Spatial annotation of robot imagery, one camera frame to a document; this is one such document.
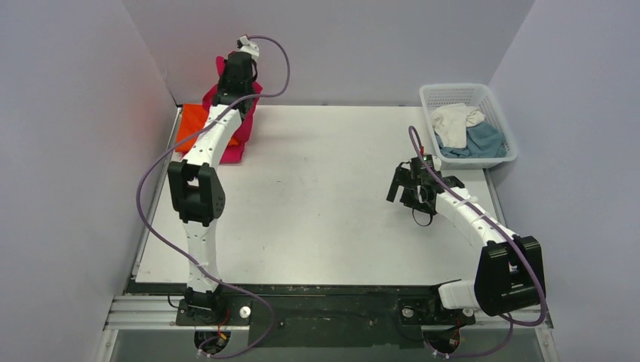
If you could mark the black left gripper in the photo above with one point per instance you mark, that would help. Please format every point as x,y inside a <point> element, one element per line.
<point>238,64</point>

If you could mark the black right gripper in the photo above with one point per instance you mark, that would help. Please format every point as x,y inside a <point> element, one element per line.
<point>404,182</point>

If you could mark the red t-shirt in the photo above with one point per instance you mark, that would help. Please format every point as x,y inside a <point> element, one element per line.
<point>244,108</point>

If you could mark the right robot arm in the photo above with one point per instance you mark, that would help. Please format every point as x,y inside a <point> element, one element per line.
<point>509,275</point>

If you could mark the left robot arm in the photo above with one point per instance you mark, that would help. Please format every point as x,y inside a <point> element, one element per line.
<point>196,190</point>

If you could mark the folded orange t-shirt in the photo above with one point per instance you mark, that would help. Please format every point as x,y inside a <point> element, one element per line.
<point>193,119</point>

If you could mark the white cloth in basket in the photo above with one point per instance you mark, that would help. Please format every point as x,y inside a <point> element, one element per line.
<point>450,122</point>

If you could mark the white plastic basket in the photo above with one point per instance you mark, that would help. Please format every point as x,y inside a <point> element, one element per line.
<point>433,96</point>

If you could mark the folded pink t-shirt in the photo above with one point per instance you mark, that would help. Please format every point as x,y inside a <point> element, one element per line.
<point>235,148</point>

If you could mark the blue cloth in basket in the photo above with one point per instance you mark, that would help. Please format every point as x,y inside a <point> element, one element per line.
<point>482,141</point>

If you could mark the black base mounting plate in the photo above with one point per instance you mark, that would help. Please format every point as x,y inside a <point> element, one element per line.
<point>278,316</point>

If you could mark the aluminium rail frame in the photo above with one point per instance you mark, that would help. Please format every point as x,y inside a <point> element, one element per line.
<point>491,344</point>

